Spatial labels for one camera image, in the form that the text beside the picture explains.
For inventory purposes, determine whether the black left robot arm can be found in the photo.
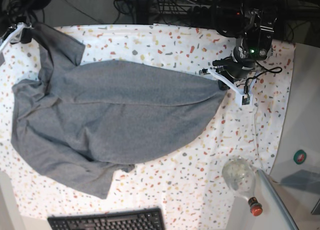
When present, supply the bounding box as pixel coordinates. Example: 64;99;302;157
210;0;280;90

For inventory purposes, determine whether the green tape roll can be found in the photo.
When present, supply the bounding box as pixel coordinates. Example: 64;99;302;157
293;150;307;165

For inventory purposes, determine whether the grey t-shirt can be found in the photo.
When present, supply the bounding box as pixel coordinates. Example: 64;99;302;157
11;23;226;199

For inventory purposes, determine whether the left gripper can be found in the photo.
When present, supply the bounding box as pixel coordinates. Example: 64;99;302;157
212;56;256;91

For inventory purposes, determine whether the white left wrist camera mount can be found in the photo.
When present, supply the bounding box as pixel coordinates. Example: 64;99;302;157
198;68;257;107

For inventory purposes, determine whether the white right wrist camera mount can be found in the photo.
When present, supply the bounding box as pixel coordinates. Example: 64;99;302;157
0;22;33;53

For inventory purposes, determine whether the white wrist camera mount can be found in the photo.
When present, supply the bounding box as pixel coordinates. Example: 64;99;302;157
198;68;257;107
0;22;33;53

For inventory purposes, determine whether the terrazzo patterned tablecloth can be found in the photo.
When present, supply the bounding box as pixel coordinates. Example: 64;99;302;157
0;24;295;230

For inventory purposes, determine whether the black computer keyboard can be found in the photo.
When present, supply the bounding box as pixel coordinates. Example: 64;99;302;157
47;208;166;230

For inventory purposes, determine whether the clear glass bottle red cap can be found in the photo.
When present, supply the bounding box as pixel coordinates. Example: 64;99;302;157
222;156;263;217

